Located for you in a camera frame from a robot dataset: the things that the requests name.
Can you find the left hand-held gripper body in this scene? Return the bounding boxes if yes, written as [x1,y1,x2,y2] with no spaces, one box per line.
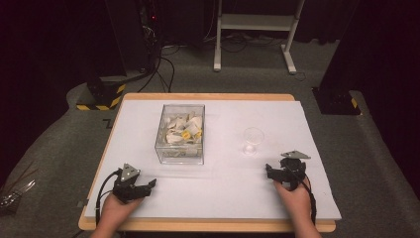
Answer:
[112,163,147,204]

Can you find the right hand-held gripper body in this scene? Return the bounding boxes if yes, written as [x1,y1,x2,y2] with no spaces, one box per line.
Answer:
[278,150,311,191]

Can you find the pile of white tea bags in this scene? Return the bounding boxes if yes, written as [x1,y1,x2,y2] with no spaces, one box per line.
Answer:
[162,112,203,145]

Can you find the clear plastic drawer case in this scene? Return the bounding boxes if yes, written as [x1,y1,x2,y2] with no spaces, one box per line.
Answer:
[154,103,206,166]

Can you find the person's left hand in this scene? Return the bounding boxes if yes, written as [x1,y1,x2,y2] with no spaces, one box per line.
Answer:
[98,193,144,226]

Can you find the person's right hand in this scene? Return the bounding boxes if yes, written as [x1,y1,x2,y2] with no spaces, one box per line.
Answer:
[272,178,313,223]

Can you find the white table mat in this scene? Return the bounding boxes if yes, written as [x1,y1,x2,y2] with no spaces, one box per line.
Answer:
[83,99,343,221]

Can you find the wooden table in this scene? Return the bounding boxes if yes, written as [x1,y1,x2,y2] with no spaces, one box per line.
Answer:
[77,92,337,233]

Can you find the black base with yellow mark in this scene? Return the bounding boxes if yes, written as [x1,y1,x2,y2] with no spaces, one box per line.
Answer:
[311,86,362,116]

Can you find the black yellow striped base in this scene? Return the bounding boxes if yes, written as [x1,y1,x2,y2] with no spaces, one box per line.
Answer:
[75,75,128,112]

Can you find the metal tripod legs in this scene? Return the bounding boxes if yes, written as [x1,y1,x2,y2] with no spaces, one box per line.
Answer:
[0,161,38,213]

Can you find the white metal stand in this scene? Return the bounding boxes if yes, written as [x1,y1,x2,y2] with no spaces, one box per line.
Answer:
[213,0,307,75]

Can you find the black computer tower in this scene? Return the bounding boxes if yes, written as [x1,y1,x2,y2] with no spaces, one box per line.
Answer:
[138,0,163,73]

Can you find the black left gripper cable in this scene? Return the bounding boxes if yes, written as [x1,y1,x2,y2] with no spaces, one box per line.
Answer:
[95,169,121,226]

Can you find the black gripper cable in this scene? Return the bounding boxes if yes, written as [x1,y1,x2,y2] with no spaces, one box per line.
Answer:
[286,165,318,226]
[95,169,121,226]

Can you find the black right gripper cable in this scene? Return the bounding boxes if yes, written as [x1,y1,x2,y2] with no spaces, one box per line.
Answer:
[286,165,318,226]

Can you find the black floor cables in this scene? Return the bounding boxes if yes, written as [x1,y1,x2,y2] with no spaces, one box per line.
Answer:
[137,44,176,94]

